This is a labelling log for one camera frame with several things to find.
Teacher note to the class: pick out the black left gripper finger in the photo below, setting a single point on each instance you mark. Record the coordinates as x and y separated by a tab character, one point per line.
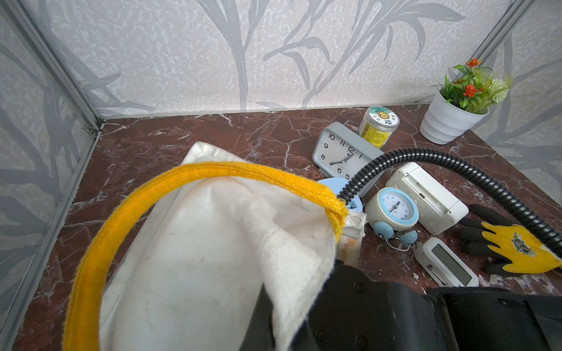
259	335

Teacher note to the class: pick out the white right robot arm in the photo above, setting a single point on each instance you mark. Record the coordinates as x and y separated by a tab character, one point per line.
353	312

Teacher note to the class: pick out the grey square alarm clock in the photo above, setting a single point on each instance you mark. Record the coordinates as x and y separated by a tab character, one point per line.
340	152

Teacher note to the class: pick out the light blue square clock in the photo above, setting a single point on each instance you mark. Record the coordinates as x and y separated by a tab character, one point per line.
338	185

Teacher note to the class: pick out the white digital LCD clock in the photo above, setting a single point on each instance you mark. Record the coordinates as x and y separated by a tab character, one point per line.
444	266

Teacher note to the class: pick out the yellow black work glove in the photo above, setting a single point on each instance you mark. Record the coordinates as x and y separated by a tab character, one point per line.
514	250

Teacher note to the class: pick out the white canvas bag yellow handles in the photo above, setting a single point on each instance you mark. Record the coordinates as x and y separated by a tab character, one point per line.
180	262

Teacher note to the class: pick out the white rectangular alarm clock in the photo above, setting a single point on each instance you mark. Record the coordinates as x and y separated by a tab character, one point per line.
439	209

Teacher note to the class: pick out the blue round alarm clock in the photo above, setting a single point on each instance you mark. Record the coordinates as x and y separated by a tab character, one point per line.
393	214

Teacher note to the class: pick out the aluminium cage frame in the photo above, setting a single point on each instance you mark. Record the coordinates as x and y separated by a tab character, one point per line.
165	59

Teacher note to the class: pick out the white potted artificial plant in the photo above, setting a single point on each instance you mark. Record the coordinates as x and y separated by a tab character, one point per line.
463	101

